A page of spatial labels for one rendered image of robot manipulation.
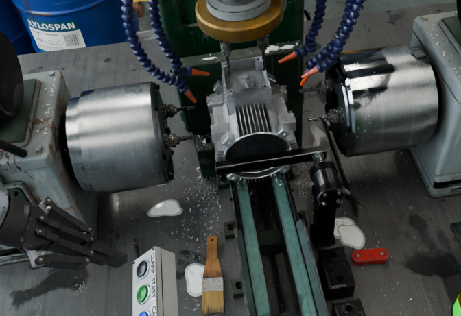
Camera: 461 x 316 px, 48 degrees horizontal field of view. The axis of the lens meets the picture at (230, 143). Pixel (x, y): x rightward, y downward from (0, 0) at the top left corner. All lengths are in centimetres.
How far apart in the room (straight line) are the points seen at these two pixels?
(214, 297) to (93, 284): 30
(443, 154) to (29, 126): 94
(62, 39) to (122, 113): 165
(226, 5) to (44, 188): 56
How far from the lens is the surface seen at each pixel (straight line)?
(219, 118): 123
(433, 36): 132
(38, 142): 116
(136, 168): 116
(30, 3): 273
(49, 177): 118
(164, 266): 100
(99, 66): 191
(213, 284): 126
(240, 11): 104
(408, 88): 120
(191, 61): 127
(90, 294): 133
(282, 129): 115
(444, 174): 138
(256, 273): 114
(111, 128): 115
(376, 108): 118
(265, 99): 119
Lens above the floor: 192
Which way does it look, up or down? 47 degrees down
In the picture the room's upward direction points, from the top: 7 degrees counter-clockwise
